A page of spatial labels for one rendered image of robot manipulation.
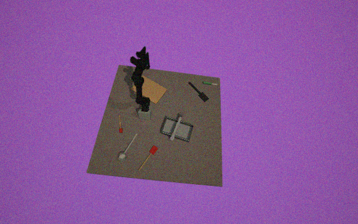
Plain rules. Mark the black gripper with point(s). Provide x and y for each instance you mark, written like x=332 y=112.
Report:
x=143 y=59

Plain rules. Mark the red spatula with wooden handle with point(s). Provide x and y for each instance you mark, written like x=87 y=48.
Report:
x=152 y=151

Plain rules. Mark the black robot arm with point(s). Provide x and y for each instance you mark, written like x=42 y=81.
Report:
x=138 y=82

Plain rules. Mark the grey spoon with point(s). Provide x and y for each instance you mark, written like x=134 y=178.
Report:
x=122 y=156

